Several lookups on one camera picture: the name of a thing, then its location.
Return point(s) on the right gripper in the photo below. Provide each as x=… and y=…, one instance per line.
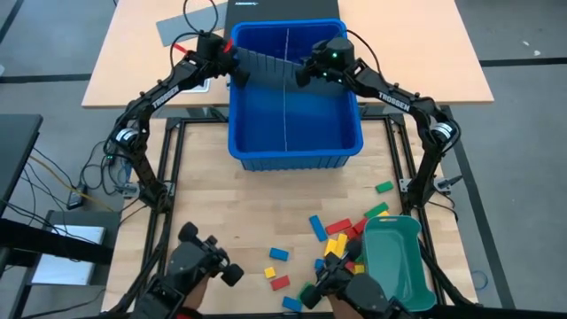
x=332, y=59

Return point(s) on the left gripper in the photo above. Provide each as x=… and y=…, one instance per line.
x=217, y=55

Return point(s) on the short grey slotted divider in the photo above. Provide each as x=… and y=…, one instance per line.
x=270, y=66

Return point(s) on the long grey slotted divider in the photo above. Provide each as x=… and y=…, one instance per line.
x=286, y=111

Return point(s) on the large blue plastic bin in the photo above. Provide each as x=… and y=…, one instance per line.
x=319, y=119

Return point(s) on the small green plastic basket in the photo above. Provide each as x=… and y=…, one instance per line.
x=394, y=266

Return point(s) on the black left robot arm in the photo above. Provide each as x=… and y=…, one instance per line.
x=164, y=95

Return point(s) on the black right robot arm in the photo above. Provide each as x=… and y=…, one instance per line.
x=394, y=99

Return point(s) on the white-framed smartphone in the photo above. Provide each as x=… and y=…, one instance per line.
x=201, y=86

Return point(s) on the grey flat panel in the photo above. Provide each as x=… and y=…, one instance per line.
x=177, y=28

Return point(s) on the light wood desk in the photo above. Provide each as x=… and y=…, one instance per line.
x=443, y=35

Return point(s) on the long blue wooden block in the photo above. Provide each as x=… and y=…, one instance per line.
x=318, y=228

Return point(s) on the long green wooden block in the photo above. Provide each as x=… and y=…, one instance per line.
x=377, y=210

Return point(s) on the long red wooden block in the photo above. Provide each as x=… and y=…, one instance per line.
x=339, y=226

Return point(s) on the black power strip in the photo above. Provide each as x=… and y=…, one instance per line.
x=111, y=158

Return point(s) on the silver metal clamp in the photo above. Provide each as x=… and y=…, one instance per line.
x=448, y=181
x=128, y=191

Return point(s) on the long yellow wooden block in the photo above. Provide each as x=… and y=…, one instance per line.
x=341, y=243

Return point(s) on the small red wooden cube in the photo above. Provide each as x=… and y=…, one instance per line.
x=351, y=266

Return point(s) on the small yellow wooden cube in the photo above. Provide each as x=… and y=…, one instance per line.
x=359, y=269
x=269, y=272

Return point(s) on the black power adapter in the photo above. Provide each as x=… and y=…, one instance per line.
x=76, y=198

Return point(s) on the grey metal plate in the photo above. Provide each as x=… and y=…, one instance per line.
x=88, y=219

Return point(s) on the person's left hand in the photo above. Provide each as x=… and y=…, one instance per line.
x=197, y=292

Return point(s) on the person's hand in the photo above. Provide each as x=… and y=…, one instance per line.
x=197, y=292
x=341, y=310

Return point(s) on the black side desk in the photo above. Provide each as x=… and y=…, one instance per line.
x=17, y=150

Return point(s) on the person's right hand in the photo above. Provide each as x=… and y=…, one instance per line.
x=341, y=310

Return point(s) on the black desk crossbar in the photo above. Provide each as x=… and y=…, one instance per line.
x=53, y=246

